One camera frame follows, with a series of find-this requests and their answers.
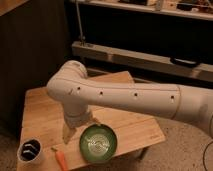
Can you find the black handle on shelf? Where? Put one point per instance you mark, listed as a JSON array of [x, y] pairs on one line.
[[184, 63]]

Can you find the wooden table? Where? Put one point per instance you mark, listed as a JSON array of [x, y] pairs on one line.
[[43, 120]]

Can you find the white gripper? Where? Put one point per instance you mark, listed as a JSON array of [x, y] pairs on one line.
[[76, 121]]

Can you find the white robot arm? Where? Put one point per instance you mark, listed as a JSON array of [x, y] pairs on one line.
[[76, 93]]

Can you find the green bowl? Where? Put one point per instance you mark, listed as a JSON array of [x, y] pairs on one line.
[[98, 143]]

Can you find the orange pepper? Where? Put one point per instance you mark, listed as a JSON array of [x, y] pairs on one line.
[[60, 157]]

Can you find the metal shelf rack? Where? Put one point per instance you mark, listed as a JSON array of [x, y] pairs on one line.
[[143, 35]]

